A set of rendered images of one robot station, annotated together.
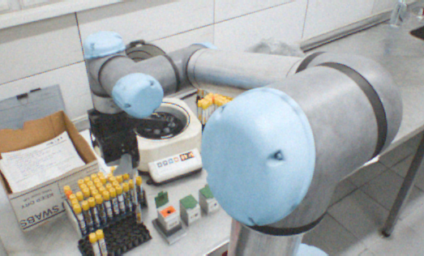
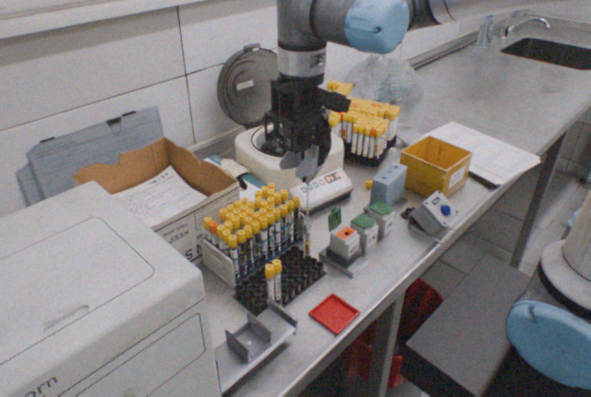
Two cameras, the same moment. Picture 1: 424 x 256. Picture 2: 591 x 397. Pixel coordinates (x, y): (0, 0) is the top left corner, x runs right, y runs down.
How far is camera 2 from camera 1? 0.41 m
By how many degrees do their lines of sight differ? 10
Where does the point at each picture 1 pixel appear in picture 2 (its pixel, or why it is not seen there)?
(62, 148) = (172, 186)
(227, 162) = not seen: outside the picture
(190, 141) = (336, 158)
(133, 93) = (386, 10)
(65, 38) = (165, 43)
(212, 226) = (393, 250)
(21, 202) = not seen: hidden behind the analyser
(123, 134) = (314, 112)
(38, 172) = (151, 214)
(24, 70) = (116, 85)
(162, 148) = not seen: hidden behind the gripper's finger
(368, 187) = (476, 229)
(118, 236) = (285, 274)
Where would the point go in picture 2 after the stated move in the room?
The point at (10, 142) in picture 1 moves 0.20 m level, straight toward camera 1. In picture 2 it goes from (103, 183) to (145, 223)
